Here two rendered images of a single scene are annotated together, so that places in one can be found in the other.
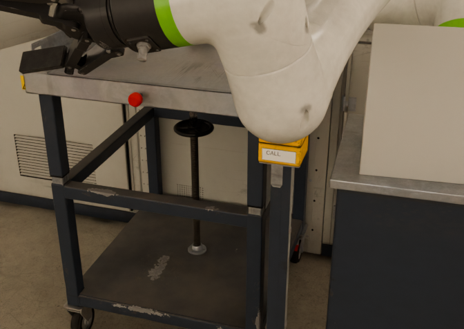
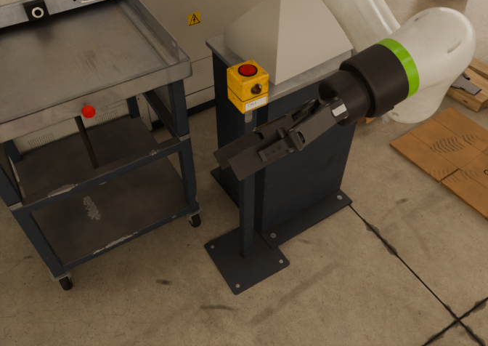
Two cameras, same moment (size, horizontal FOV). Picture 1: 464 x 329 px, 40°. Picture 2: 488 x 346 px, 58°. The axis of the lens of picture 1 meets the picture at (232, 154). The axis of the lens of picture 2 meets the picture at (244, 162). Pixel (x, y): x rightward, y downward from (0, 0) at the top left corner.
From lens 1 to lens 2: 81 cm
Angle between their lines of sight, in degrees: 44
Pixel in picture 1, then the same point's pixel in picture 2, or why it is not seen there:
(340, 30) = not seen: hidden behind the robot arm
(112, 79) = (52, 105)
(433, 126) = (311, 37)
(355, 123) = (220, 46)
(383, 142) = (287, 59)
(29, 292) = not seen: outside the picture
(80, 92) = (23, 129)
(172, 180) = (22, 140)
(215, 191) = (63, 129)
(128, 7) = (391, 95)
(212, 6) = (449, 73)
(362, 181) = (282, 89)
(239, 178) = not seen: hidden behind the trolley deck
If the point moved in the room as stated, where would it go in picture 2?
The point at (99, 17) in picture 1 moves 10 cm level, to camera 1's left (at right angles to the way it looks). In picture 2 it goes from (361, 110) to (319, 149)
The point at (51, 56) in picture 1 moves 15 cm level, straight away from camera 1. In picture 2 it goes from (247, 144) to (163, 115)
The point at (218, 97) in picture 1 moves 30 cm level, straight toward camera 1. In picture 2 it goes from (150, 76) to (234, 126)
